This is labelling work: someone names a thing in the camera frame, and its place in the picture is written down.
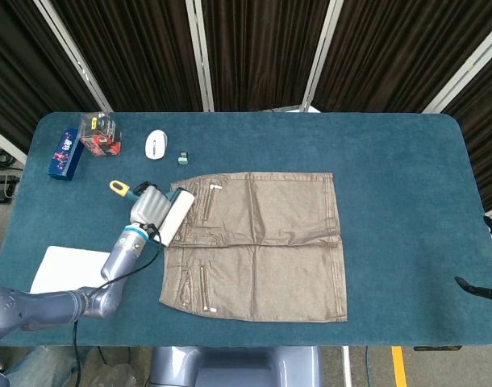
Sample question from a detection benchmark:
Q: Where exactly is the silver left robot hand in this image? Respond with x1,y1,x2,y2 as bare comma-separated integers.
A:
128,181,173,233

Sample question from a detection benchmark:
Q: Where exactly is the teal lint roller yellow tip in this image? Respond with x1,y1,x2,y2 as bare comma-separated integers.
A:
109,180,197,248

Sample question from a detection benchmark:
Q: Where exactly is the white computer mouse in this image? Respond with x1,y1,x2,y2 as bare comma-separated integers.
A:
144,129,169,160

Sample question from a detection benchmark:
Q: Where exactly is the clear box with red items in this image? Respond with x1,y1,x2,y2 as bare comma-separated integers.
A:
79,110,123,159

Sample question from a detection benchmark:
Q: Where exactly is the dark blue printed box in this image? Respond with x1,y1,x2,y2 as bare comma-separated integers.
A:
47,127,85,181

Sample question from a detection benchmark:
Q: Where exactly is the white paper stack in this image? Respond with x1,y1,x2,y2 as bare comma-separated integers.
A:
29,245,112,294

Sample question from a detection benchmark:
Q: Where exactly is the yellow floor tape strip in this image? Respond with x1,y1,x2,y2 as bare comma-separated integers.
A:
390,345,408,387

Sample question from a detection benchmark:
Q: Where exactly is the shiny brown skirt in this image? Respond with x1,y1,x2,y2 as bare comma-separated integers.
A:
158,172,348,323

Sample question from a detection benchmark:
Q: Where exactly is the dark brown curtain panel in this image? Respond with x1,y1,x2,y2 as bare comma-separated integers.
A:
443,52,492,213
52,0,205,113
314,0,492,114
203,0,331,113
0,0,102,154

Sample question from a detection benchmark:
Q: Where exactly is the black floor box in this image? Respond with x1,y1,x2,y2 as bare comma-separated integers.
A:
0,173,21,204

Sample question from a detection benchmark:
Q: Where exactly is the blue table cover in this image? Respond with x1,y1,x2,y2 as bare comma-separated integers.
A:
0,111,492,347

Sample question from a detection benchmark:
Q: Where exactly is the grey-blue robot torso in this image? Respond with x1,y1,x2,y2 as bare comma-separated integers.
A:
148,345,323,387

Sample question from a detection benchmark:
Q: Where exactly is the blue jeans leg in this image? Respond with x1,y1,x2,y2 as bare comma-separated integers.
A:
0,345,94,387

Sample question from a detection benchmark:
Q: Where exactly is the white screen frame post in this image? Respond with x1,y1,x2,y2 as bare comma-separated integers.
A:
0,123,28,164
33,0,113,113
301,0,344,113
422,27,492,114
185,0,215,113

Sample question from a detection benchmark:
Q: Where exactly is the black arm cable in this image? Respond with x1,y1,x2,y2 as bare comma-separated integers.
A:
70,223,165,387

